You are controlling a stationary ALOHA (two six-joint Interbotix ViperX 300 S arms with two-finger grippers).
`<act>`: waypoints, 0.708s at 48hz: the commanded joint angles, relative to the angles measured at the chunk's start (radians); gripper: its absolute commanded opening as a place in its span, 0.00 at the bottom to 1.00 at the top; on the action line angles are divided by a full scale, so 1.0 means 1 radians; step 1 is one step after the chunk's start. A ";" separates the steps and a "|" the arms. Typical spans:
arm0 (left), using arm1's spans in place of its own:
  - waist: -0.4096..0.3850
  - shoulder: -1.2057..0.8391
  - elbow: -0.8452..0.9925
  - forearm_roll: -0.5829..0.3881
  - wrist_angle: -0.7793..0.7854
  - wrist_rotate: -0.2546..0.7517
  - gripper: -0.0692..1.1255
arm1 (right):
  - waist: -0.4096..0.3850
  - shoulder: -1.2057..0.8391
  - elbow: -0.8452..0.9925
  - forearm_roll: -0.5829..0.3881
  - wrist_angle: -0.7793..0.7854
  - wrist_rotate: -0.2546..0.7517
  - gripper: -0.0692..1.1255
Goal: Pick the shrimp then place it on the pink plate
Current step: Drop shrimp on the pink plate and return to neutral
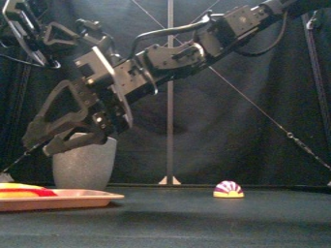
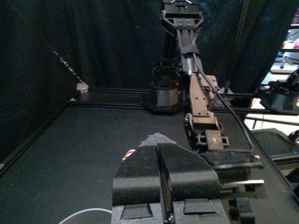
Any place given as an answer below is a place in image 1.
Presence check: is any vertical metal pole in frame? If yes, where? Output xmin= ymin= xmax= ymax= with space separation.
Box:
xmin=157 ymin=0 xmax=182 ymax=186

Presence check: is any dark vertical frame post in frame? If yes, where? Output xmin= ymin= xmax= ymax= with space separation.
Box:
xmin=301 ymin=10 xmax=331 ymax=143

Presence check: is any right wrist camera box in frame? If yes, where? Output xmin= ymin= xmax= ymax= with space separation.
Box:
xmin=73 ymin=47 xmax=117 ymax=87

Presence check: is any yellow red toy food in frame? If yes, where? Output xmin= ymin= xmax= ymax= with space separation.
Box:
xmin=0 ymin=182 xmax=58 ymax=200

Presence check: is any pink plate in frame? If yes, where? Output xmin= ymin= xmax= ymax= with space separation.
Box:
xmin=0 ymin=188 xmax=125 ymax=213

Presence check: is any thin diagonal wire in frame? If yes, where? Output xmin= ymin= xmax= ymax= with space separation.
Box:
xmin=0 ymin=141 xmax=44 ymax=174

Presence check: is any grey speckled cup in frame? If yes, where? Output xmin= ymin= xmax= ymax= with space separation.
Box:
xmin=52 ymin=132 xmax=118 ymax=192

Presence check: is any purple white striped toy shrimp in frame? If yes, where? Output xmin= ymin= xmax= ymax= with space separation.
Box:
xmin=212 ymin=180 xmax=245 ymax=199

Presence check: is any white frame foot bracket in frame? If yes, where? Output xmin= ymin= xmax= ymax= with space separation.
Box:
xmin=0 ymin=171 xmax=16 ymax=184

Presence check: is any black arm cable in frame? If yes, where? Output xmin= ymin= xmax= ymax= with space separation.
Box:
xmin=128 ymin=10 xmax=215 ymax=60
xmin=233 ymin=11 xmax=289 ymax=58

